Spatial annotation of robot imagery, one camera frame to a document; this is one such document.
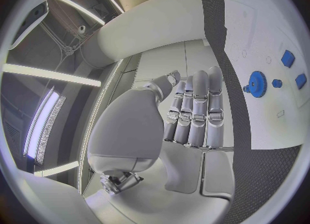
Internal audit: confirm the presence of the blue block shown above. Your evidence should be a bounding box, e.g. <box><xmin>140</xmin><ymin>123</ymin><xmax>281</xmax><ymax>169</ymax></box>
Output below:
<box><xmin>280</xmin><ymin>49</ymin><xmax>296</xmax><ymax>68</ymax></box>
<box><xmin>294</xmin><ymin>73</ymin><xmax>308</xmax><ymax>90</ymax></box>

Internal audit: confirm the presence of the blue gear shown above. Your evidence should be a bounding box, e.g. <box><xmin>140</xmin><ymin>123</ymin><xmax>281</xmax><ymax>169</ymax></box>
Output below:
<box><xmin>248</xmin><ymin>70</ymin><xmax>268</xmax><ymax>99</ymax></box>

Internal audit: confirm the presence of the white task board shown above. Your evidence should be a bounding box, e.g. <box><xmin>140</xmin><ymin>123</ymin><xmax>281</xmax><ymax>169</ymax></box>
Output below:
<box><xmin>223</xmin><ymin>0</ymin><xmax>307</xmax><ymax>151</ymax></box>

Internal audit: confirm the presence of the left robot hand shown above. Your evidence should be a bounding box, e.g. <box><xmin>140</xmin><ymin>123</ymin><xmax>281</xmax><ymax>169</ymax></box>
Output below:
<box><xmin>84</xmin><ymin>66</ymin><xmax>237</xmax><ymax>224</ymax></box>

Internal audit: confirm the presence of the glowing light bar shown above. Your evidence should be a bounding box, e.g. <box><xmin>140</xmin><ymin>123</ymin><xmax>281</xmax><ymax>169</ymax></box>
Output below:
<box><xmin>22</xmin><ymin>85</ymin><xmax>67</xmax><ymax>166</ymax></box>

